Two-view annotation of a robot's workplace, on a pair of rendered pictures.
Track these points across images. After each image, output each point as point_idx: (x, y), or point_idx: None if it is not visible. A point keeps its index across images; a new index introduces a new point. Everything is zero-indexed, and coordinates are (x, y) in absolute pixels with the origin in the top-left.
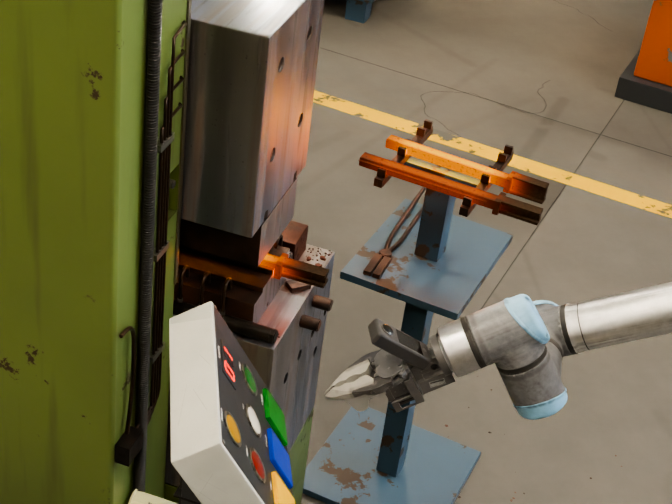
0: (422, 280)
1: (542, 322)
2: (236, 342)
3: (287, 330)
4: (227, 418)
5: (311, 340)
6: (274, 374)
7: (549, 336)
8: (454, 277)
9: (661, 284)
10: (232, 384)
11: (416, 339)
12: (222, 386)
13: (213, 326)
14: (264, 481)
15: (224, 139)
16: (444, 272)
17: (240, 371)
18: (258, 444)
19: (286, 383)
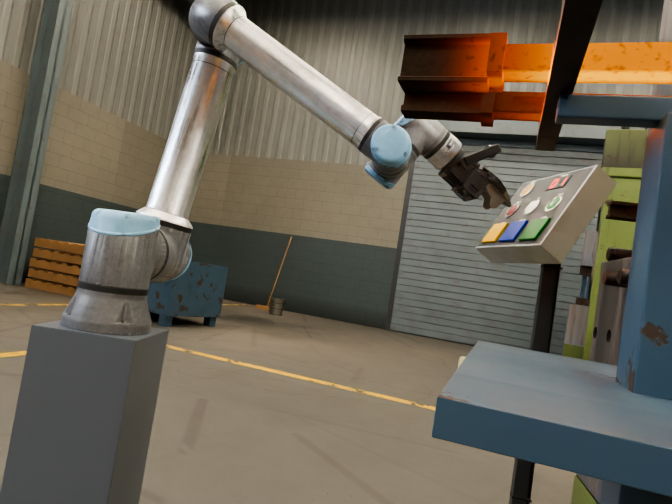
0: (596, 367)
1: (400, 118)
2: (575, 189)
3: (613, 262)
4: (531, 184)
5: None
6: (599, 297)
7: (393, 124)
8: (535, 361)
9: (323, 76)
10: (547, 187)
11: (471, 154)
12: (546, 180)
13: (579, 169)
14: (505, 215)
15: None
16: (568, 368)
17: (557, 194)
18: (521, 212)
19: (608, 347)
